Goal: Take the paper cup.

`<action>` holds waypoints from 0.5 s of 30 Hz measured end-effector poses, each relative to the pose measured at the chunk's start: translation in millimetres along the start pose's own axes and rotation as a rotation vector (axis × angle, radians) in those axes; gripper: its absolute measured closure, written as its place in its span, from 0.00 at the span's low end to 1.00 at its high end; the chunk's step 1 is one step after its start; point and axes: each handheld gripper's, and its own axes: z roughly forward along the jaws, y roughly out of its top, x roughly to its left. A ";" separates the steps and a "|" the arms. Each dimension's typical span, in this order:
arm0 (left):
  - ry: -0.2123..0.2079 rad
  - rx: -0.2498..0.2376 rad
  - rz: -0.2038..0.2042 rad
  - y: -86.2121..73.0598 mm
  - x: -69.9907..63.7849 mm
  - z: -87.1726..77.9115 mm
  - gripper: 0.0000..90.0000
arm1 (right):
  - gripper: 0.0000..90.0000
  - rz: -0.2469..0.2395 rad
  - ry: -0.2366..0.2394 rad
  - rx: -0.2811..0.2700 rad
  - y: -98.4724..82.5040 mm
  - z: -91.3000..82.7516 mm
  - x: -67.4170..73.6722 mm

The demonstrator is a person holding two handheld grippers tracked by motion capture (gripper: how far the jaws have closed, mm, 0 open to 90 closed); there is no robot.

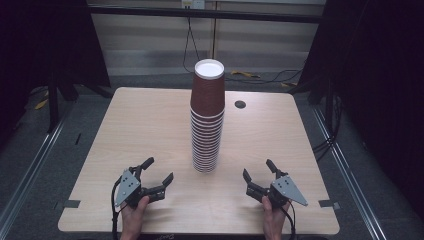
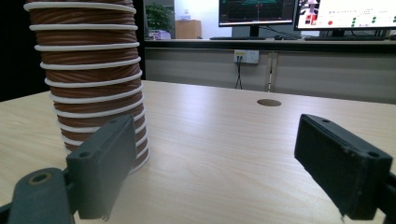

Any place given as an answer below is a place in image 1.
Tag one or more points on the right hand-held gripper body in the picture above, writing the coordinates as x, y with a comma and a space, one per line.
288, 190

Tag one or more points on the white wall outlet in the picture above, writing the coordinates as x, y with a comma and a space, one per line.
192, 3

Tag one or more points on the black curtain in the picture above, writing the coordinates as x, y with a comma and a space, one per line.
40, 43
383, 83

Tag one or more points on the person's right hand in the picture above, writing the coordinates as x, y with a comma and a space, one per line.
273, 218

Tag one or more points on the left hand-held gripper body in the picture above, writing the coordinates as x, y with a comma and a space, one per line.
127, 186

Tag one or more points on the person's left hand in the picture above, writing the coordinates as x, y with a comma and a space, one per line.
133, 216

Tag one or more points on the black round table grommet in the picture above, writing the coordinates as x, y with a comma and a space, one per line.
240, 104

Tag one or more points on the metal floor rail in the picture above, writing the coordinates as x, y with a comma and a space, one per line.
346, 166
31, 165

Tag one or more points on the grey tape piece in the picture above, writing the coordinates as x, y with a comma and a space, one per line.
71, 203
328, 203

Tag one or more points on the black metal stand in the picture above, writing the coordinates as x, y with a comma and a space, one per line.
53, 103

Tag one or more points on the stack of brown paper cups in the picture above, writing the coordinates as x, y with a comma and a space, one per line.
207, 110

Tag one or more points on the black horizontal bar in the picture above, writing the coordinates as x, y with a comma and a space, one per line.
166, 12

